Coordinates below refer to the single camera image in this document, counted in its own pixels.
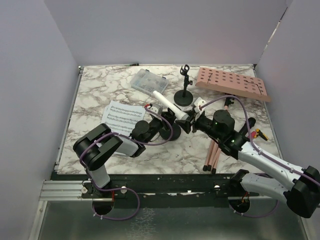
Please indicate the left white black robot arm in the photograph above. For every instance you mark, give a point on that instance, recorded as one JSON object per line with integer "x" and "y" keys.
{"x": 98, "y": 145}

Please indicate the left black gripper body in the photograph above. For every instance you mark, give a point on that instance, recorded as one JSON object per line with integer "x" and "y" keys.
{"x": 165, "y": 124}

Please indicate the sheet music page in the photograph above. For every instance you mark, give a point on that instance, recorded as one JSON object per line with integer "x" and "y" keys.
{"x": 122, "y": 118}

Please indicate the black mounting rail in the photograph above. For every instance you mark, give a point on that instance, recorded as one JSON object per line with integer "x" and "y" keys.
{"x": 127, "y": 191}

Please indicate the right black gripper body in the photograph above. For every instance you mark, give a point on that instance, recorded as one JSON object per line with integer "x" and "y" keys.
{"x": 203, "y": 124}

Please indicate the black round mic stand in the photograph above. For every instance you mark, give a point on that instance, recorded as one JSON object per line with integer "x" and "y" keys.
{"x": 165, "y": 133}

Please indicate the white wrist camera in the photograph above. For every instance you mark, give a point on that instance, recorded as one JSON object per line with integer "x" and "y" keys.
{"x": 153, "y": 109}
{"x": 198, "y": 106}

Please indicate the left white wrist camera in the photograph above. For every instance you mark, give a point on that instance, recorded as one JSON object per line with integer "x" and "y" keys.
{"x": 153, "y": 109}

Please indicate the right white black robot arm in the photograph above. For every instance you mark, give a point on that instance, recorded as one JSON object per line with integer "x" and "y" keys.
{"x": 294, "y": 185}

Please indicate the red yellow screwdriver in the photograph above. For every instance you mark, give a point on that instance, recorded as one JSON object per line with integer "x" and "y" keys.
{"x": 258, "y": 133}

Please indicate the pink music stand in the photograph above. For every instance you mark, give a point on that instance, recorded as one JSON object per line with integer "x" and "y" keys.
{"x": 198, "y": 144}

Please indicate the white microphone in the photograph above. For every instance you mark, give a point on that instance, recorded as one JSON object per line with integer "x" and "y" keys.
{"x": 170, "y": 105}

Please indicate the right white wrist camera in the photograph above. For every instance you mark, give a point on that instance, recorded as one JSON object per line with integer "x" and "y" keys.
{"x": 198, "y": 106}

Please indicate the clear plastic organizer box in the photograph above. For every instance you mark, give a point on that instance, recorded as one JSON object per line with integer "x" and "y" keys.
{"x": 147, "y": 82}

